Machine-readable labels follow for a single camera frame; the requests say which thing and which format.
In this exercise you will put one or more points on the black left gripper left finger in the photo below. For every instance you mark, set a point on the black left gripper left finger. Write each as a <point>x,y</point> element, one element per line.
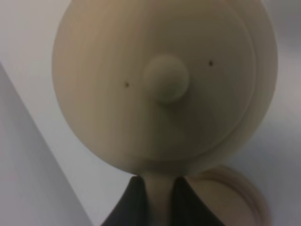
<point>133,209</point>

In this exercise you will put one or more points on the beige ceramic teapot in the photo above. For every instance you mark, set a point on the beige ceramic teapot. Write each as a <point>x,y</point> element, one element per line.
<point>164,88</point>

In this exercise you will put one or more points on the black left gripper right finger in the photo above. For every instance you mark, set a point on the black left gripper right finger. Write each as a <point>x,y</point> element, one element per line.
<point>187,209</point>

